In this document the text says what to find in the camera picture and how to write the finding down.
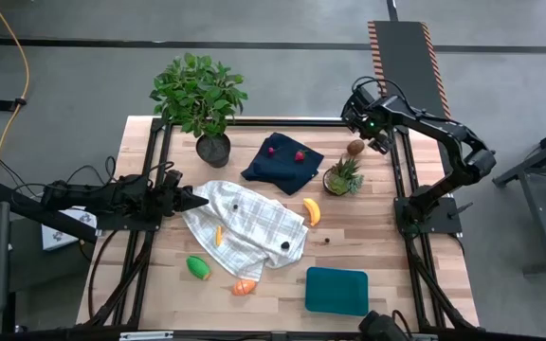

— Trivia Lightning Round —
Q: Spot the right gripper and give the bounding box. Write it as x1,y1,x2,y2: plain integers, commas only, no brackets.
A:
343,97,384,141

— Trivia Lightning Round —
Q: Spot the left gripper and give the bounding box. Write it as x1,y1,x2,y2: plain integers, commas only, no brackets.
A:
148,186,210,219

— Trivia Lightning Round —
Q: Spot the brown toy kiwi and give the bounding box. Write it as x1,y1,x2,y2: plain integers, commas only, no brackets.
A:
346,138,366,157

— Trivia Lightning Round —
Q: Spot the yellow toy banana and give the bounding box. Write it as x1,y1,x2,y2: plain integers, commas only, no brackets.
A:
302,197,322,227

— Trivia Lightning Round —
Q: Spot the teal tupperware container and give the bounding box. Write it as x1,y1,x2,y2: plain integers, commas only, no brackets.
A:
304,266,370,317

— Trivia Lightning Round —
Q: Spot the succulent in black pot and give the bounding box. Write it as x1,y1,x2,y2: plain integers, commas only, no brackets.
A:
321,155,365,197

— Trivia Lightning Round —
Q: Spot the white plaid towel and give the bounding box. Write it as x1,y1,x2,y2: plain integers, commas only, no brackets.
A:
181,179,310,282

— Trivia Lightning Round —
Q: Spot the green toy vegetable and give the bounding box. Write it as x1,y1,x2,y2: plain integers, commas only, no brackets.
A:
186,255,212,281

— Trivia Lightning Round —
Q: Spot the navy blue cloth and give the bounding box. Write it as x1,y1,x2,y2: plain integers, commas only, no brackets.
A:
240,132,325,196

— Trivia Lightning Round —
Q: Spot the orange toy croissant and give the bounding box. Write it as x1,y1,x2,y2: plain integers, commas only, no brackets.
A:
231,278,258,297

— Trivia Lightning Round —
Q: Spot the leafy green potted plant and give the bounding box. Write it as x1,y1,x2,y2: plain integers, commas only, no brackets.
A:
148,51,249,170

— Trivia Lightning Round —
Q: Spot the white cardboard box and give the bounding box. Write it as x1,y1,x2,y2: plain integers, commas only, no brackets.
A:
40,206,99,252

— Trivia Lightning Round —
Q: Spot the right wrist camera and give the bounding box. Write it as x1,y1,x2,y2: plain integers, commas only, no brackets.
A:
372,131,396,156

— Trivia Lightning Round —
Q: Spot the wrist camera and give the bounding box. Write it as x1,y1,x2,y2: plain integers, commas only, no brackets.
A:
372,131,396,156
163,169,185,189

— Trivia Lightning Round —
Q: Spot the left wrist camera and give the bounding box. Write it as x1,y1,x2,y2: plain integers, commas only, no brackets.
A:
163,169,185,189

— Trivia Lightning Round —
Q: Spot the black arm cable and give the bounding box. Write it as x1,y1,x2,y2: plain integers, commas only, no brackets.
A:
0,151,118,191
352,75,407,100

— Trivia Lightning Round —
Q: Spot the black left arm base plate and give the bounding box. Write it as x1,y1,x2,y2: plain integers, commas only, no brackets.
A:
95,207,163,233

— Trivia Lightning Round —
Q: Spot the thick black floor cable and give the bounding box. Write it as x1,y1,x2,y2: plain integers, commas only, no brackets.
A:
86,229,118,319

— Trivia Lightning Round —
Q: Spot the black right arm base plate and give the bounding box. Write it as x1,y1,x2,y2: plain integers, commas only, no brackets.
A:
394,196,464,236

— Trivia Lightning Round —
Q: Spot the yellow cable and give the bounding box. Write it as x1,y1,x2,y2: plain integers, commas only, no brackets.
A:
0,0,31,184

